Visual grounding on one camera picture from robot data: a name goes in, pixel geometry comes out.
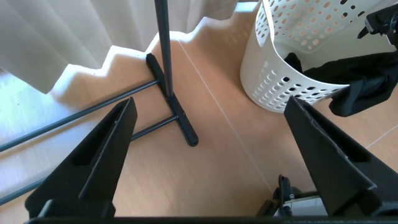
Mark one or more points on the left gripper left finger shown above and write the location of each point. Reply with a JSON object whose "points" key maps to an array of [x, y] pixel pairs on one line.
{"points": [[90, 174]]}

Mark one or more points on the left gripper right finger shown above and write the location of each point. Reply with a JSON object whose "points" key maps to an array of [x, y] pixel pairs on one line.
{"points": [[339, 174]]}

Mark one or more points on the black garment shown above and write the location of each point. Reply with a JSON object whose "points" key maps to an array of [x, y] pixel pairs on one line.
{"points": [[363, 81]]}

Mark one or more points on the white laundry basket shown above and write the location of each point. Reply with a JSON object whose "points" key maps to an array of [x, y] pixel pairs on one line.
{"points": [[267, 77]]}

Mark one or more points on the black clothes rack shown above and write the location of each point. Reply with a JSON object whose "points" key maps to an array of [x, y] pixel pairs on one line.
{"points": [[164, 46]]}

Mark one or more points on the beige curtain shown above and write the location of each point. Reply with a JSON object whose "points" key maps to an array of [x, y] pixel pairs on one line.
{"points": [[77, 31]]}

